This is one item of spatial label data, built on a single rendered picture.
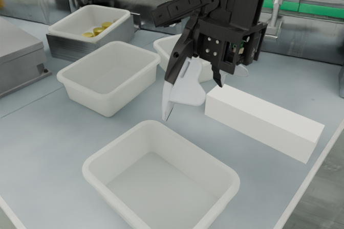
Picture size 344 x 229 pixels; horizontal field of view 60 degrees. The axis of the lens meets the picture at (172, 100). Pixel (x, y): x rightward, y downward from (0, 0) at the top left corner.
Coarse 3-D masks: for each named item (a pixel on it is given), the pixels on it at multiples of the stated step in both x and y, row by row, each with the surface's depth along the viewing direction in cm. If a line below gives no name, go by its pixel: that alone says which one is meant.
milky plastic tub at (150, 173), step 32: (160, 128) 57; (96, 160) 51; (128, 160) 58; (160, 160) 59; (192, 160) 54; (128, 192) 54; (160, 192) 54; (192, 192) 54; (224, 192) 51; (160, 224) 49; (192, 224) 49
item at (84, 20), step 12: (84, 12) 99; (96, 12) 101; (108, 12) 100; (120, 12) 98; (60, 24) 90; (72, 24) 95; (84, 24) 100; (96, 24) 104; (72, 36) 83; (96, 36) 82
